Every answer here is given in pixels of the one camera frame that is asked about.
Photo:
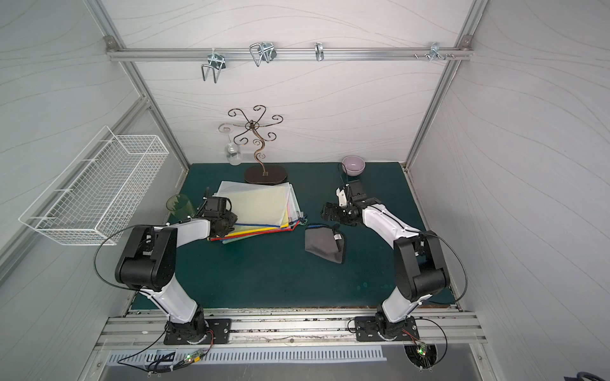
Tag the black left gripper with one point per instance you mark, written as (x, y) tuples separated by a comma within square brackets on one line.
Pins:
[(229, 224)]

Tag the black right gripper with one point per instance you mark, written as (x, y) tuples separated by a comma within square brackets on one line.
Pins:
[(331, 213)]

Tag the grey microfibre cloth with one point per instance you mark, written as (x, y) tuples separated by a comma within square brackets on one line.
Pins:
[(326, 242)]

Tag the white mesh document bag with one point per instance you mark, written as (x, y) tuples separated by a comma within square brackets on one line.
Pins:
[(257, 205)]

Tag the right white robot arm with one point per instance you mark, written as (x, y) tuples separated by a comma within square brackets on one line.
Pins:
[(418, 259)]

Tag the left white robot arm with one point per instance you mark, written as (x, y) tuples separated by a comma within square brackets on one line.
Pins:
[(148, 263)]

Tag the stack of coloured document bags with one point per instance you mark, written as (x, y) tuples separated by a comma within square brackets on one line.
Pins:
[(295, 214)]

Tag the green drinking glass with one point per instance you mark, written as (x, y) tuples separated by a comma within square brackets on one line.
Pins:
[(180, 207)]

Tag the purple bowl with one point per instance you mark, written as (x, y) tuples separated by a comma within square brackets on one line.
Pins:
[(353, 166)]

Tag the bronze scroll stand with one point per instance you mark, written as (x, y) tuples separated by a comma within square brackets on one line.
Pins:
[(262, 174)]

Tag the hanging wine glass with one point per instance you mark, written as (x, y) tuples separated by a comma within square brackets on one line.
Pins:
[(232, 150)]

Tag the metal hook clamp left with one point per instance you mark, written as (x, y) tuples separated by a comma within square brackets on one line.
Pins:
[(213, 68)]

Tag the metal hook clamp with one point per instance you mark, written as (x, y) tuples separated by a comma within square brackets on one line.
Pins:
[(262, 52), (213, 68)]

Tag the metal hook clamp middle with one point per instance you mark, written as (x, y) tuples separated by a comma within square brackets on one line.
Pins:
[(262, 52)]

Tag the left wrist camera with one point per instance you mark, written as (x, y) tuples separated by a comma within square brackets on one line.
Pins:
[(216, 205)]

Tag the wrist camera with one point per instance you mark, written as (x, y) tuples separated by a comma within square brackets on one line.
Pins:
[(216, 205), (351, 194)]

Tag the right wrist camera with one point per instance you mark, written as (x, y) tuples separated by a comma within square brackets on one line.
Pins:
[(351, 194)]

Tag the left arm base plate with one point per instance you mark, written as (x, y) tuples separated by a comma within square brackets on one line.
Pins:
[(210, 331)]

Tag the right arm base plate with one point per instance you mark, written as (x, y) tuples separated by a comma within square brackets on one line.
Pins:
[(386, 328)]

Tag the white wire basket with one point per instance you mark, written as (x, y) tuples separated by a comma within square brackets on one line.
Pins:
[(94, 198)]

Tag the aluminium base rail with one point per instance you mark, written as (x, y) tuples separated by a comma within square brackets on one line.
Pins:
[(340, 326)]

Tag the aluminium top rail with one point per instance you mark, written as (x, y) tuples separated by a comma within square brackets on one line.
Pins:
[(283, 54)]

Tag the metal ring clamp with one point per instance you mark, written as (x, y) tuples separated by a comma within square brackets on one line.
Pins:
[(319, 52)]

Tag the metal bracket right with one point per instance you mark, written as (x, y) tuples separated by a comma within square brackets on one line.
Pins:
[(434, 53)]

